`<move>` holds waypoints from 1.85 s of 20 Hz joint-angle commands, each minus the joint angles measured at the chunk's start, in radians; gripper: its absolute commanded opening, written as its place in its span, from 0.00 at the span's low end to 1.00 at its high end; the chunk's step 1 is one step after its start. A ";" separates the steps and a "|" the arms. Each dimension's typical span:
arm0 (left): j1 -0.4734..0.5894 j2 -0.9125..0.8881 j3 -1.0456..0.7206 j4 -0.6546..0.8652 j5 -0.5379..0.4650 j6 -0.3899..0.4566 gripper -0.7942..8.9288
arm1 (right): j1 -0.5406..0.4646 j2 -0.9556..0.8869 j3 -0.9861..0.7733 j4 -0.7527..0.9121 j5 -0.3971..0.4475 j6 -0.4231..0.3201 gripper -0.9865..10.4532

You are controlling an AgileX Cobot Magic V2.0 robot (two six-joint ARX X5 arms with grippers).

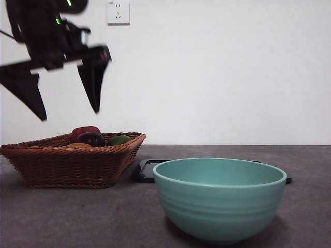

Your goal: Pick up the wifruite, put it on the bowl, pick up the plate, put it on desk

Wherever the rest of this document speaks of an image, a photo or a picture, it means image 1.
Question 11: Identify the teal ribbed bowl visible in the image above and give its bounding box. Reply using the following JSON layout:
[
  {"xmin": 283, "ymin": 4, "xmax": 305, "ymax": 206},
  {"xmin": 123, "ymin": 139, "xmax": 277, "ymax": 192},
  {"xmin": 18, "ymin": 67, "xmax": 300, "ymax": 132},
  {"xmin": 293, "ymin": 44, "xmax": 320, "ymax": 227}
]
[{"xmin": 152, "ymin": 157, "xmax": 288, "ymax": 245}]

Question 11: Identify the red bell pepper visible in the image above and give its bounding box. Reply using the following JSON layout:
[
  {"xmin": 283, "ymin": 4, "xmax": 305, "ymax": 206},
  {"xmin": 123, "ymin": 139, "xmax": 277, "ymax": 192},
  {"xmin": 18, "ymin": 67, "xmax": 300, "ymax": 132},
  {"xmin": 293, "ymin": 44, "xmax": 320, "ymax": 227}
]
[{"xmin": 71, "ymin": 126, "xmax": 101, "ymax": 142}]

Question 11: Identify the dark purple round fruit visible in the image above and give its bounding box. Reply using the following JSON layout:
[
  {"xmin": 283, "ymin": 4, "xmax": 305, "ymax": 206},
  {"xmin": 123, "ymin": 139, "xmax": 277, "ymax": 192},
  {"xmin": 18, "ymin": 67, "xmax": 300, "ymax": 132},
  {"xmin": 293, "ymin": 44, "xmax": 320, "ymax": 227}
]
[{"xmin": 76, "ymin": 132, "xmax": 106, "ymax": 147}]

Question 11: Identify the green avocado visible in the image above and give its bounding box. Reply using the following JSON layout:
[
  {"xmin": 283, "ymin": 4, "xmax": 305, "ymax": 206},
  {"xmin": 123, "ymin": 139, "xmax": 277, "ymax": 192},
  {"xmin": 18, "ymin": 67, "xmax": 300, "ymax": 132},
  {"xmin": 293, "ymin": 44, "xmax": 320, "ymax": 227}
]
[{"xmin": 107, "ymin": 135, "xmax": 132, "ymax": 147}]

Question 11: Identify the brown wicker basket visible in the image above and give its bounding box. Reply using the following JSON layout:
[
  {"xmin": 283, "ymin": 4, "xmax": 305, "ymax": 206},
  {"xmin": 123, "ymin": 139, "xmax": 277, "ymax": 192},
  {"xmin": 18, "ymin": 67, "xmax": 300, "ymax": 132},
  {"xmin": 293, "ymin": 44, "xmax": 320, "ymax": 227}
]
[{"xmin": 0, "ymin": 132, "xmax": 147, "ymax": 189}]

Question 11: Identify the dark rectangular tray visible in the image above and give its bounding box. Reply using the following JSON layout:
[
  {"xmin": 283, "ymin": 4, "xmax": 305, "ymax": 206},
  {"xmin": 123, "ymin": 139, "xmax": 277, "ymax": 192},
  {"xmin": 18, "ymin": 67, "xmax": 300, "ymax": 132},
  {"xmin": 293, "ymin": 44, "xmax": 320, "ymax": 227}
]
[{"xmin": 132, "ymin": 159, "xmax": 293, "ymax": 184}]

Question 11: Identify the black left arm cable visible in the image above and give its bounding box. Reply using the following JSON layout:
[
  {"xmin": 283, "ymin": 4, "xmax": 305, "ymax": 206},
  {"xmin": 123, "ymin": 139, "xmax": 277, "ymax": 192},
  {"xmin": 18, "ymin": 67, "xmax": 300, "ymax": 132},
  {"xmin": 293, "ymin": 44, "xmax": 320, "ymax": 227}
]
[{"xmin": 0, "ymin": 30, "xmax": 16, "ymax": 41}]

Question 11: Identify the white wall socket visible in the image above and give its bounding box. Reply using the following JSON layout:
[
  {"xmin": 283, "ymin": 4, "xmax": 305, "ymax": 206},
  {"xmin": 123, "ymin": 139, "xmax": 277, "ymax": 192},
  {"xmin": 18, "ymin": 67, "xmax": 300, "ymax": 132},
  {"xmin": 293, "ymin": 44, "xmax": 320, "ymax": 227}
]
[{"xmin": 107, "ymin": 1, "xmax": 130, "ymax": 26}]

